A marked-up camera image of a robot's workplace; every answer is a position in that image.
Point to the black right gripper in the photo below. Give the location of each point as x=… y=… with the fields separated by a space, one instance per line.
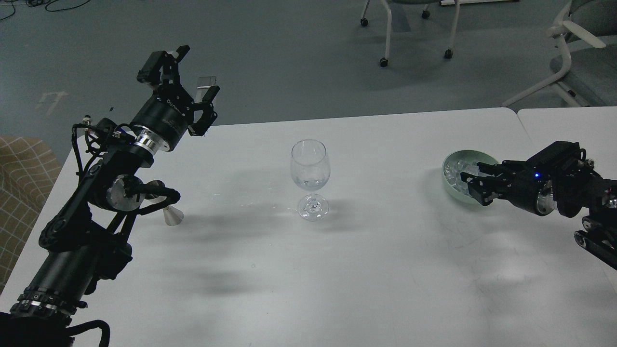
x=515 y=181

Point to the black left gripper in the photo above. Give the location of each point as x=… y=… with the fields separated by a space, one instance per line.
x=169 y=112

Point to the steel double jigger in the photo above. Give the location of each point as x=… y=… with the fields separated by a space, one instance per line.
x=172 y=215

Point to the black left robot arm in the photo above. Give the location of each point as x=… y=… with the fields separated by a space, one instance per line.
x=87 y=240

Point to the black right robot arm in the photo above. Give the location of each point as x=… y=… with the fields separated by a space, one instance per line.
x=559 y=178

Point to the pile of clear ice cubes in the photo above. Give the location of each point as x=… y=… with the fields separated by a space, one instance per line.
x=451 y=173

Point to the clear wine glass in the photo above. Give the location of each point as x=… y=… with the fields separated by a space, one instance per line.
x=310 y=170

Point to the green bowl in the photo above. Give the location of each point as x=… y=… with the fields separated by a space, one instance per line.
x=473 y=156

